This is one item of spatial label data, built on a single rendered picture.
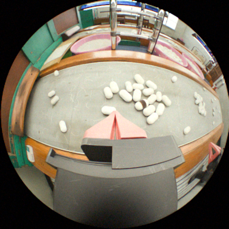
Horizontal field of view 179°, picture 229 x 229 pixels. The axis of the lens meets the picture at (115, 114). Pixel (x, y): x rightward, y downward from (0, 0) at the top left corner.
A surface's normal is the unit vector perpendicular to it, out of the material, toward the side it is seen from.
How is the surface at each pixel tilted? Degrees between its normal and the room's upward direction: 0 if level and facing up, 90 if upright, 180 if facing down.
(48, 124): 0
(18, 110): 67
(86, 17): 90
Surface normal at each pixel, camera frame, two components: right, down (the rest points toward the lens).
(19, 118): 0.92, -0.11
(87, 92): 0.00, -0.25
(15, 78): 1.00, 0.00
